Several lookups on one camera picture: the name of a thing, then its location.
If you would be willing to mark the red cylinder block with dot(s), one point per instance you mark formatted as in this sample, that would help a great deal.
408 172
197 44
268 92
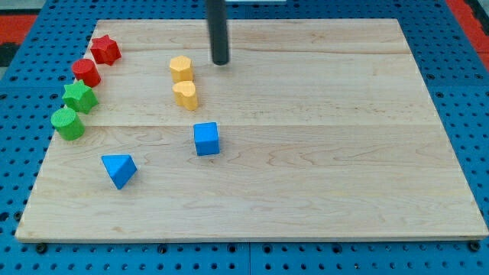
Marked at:
85 70

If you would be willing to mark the green cylinder block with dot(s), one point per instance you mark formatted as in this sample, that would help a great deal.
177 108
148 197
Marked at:
67 123

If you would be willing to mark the yellow heart block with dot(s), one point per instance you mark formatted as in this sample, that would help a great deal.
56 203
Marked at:
185 95

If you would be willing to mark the blue triangle block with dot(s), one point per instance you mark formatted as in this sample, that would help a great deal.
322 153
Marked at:
120 168

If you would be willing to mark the light wooden board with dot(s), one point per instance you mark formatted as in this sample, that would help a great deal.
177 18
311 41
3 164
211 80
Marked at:
327 132

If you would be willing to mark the blue cube block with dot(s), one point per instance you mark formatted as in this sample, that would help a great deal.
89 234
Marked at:
206 138

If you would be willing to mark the red star block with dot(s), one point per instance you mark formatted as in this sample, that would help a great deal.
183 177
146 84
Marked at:
105 50

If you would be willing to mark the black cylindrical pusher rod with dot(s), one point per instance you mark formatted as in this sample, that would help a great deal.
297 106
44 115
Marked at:
216 18

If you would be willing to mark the green star block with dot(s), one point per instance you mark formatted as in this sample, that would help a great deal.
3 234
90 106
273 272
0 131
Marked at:
79 97

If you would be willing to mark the yellow hexagon block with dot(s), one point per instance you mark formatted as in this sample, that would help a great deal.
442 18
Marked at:
181 69

